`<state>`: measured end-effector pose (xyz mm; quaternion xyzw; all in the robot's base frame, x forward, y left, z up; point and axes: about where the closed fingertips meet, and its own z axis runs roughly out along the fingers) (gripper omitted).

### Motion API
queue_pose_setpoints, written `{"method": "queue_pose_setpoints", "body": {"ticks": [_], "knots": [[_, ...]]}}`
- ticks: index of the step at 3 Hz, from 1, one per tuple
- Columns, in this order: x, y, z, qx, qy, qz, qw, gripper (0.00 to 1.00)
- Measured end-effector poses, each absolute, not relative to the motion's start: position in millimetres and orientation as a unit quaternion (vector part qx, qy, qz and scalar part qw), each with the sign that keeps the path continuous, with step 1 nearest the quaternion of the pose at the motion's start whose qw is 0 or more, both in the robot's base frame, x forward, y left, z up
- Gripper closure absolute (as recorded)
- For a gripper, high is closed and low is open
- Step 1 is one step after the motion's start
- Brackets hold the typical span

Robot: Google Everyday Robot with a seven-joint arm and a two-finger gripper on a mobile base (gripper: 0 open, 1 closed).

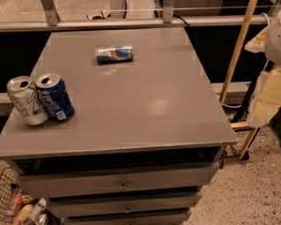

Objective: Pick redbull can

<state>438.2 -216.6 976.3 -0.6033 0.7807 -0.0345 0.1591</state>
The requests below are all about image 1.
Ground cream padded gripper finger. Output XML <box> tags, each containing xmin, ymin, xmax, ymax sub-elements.
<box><xmin>246</xmin><ymin>65</ymin><xmax>281</xmax><ymax>128</ymax></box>

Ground red bull can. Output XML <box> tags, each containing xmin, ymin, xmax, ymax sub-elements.
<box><xmin>96</xmin><ymin>45</ymin><xmax>134</xmax><ymax>63</ymax></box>

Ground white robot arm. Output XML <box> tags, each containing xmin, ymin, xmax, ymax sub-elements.
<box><xmin>244</xmin><ymin>10</ymin><xmax>281</xmax><ymax>128</ymax></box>

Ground blue pepsi can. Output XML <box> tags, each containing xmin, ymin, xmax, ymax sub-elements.
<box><xmin>36</xmin><ymin>73</ymin><xmax>74</xmax><ymax>122</ymax></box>

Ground white green soda can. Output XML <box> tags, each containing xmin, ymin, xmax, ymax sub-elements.
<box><xmin>7</xmin><ymin>76</ymin><xmax>49</xmax><ymax>126</ymax></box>

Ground yellow wooden pole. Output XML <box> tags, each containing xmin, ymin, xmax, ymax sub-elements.
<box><xmin>219</xmin><ymin>0</ymin><xmax>258</xmax><ymax>105</ymax></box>

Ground top drawer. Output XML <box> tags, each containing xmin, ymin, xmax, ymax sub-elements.
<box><xmin>17</xmin><ymin>162</ymin><xmax>218</xmax><ymax>198</ymax></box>

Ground drawer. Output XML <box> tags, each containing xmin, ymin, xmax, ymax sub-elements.
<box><xmin>49</xmin><ymin>191</ymin><xmax>201</xmax><ymax>218</ymax></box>
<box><xmin>65</xmin><ymin>208</ymin><xmax>191</xmax><ymax>225</ymax></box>
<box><xmin>17</xmin><ymin>162</ymin><xmax>218</xmax><ymax>198</ymax></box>

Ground grey drawer cabinet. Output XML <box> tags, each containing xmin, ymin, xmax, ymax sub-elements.
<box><xmin>0</xmin><ymin>27</ymin><xmax>239</xmax><ymax>225</ymax></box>

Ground middle drawer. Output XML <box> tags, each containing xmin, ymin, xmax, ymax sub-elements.
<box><xmin>49</xmin><ymin>191</ymin><xmax>201</xmax><ymax>218</ymax></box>

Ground bottom drawer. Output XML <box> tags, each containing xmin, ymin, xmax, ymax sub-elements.
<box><xmin>65</xmin><ymin>208</ymin><xmax>191</xmax><ymax>225</ymax></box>

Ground white bottle in basket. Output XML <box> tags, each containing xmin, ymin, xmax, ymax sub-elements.
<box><xmin>22</xmin><ymin>199</ymin><xmax>47</xmax><ymax>225</ymax></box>

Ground yellow item in basket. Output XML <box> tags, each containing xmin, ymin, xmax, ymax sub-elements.
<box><xmin>13</xmin><ymin>204</ymin><xmax>34</xmax><ymax>225</ymax></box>

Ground red snack bag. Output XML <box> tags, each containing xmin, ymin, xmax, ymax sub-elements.
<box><xmin>6</xmin><ymin>189</ymin><xmax>34</xmax><ymax>217</ymax></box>

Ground metal railing frame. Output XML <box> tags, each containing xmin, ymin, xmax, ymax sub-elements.
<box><xmin>0</xmin><ymin>0</ymin><xmax>281</xmax><ymax>33</ymax></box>

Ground wire basket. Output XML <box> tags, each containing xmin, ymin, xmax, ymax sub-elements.
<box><xmin>0</xmin><ymin>167</ymin><xmax>51</xmax><ymax>225</ymax></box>

